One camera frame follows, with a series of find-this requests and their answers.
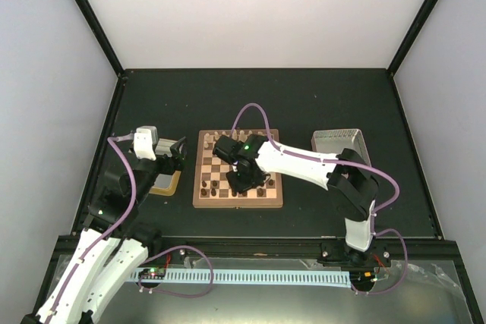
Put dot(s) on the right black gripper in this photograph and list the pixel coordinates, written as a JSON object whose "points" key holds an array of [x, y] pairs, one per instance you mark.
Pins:
{"points": [[237, 186]]}

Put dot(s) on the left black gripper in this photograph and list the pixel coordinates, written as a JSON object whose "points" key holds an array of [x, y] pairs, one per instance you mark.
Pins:
{"points": [[169, 167]]}

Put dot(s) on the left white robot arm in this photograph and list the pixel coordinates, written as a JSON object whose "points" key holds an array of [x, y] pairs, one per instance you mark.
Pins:
{"points": [[111, 246]]}

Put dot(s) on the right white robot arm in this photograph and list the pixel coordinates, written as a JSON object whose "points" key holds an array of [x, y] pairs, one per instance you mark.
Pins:
{"points": [[254, 160]]}

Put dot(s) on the row of white chess pieces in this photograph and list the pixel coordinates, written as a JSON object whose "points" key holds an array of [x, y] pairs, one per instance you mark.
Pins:
{"points": [[209, 137]]}

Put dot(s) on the wooden chess board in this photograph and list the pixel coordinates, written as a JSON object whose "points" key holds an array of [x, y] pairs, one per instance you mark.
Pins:
{"points": [[210, 168]]}

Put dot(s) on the small circuit board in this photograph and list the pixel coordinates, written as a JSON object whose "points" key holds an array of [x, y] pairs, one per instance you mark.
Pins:
{"points": [[152, 274]]}

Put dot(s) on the gold rimmed metal tray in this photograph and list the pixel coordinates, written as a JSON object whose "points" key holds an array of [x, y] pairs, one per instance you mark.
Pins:
{"points": [[165, 185]]}

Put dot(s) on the pink rimmed metal tray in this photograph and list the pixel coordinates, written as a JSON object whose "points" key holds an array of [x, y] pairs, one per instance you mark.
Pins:
{"points": [[335, 141]]}

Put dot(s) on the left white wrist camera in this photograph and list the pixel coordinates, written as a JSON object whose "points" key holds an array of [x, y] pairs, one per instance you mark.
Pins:
{"points": [[145, 141]]}

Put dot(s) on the light blue cable duct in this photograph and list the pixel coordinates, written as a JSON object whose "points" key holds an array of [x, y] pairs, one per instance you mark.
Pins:
{"points": [[334, 279]]}

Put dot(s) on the black rail base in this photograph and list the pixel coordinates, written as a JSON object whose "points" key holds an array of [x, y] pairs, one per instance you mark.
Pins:
{"points": [[328, 250]]}

